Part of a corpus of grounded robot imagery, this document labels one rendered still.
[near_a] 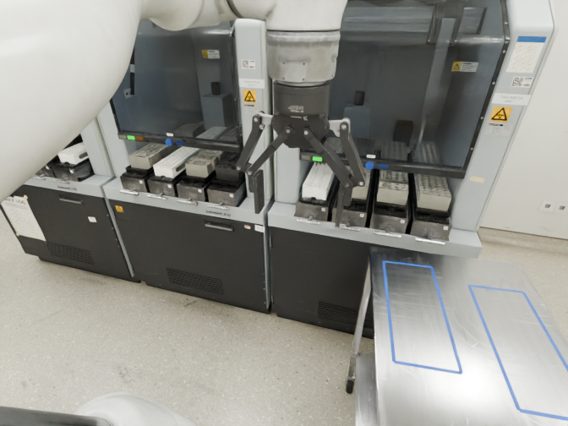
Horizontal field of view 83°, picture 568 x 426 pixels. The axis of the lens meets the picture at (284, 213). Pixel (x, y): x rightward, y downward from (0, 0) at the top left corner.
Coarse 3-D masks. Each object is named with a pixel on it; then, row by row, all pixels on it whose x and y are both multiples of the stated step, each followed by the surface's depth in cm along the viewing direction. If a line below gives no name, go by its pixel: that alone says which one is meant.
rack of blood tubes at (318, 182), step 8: (312, 168) 146; (320, 168) 146; (328, 168) 146; (312, 176) 139; (320, 176) 140; (328, 176) 139; (304, 184) 133; (312, 184) 133; (320, 184) 134; (328, 184) 133; (304, 192) 132; (312, 192) 131; (320, 192) 130
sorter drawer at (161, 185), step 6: (180, 174) 152; (150, 180) 149; (156, 180) 148; (162, 180) 147; (168, 180) 146; (174, 180) 148; (180, 180) 151; (150, 186) 150; (156, 186) 149; (162, 186) 148; (168, 186) 147; (174, 186) 147; (150, 192) 152; (156, 192) 151; (162, 192) 150; (168, 192) 149; (174, 192) 148; (156, 198) 147; (162, 198) 146
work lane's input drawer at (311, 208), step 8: (336, 184) 149; (304, 200) 131; (312, 200) 131; (320, 200) 131; (328, 200) 134; (296, 208) 133; (304, 208) 132; (312, 208) 131; (320, 208) 130; (328, 208) 129; (304, 216) 134; (312, 216) 133; (320, 216) 132; (320, 224) 129
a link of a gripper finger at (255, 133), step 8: (264, 112) 47; (256, 120) 46; (256, 128) 47; (248, 136) 48; (256, 136) 47; (248, 144) 48; (256, 144) 50; (248, 152) 49; (240, 160) 50; (248, 160) 52; (240, 168) 51
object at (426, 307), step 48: (384, 288) 90; (432, 288) 90; (480, 288) 90; (528, 288) 90; (384, 336) 77; (432, 336) 77; (480, 336) 77; (528, 336) 77; (384, 384) 67; (432, 384) 67; (480, 384) 67; (528, 384) 67
